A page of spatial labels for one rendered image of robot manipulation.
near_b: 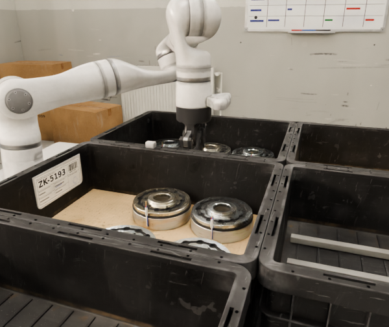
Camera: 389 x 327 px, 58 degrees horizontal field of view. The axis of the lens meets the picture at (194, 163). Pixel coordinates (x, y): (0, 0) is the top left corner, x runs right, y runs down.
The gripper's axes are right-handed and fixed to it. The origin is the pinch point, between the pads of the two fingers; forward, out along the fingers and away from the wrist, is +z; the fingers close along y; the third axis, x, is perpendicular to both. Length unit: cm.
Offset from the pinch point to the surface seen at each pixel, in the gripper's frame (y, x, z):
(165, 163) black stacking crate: 12.5, -2.3, -5.5
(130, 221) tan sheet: 22.0, -5.7, 2.2
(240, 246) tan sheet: 24.9, 13.9, 2.3
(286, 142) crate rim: 1.0, 19.6, -7.7
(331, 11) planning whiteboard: -284, 51, -42
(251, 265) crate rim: 41.8, 16.8, -7.3
